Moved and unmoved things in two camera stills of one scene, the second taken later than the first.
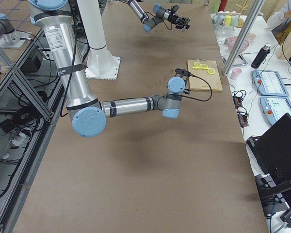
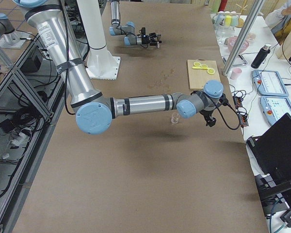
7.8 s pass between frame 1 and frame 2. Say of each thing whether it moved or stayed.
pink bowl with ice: stayed
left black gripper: moved
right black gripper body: moved
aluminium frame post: stayed
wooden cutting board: stayed
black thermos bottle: stayed
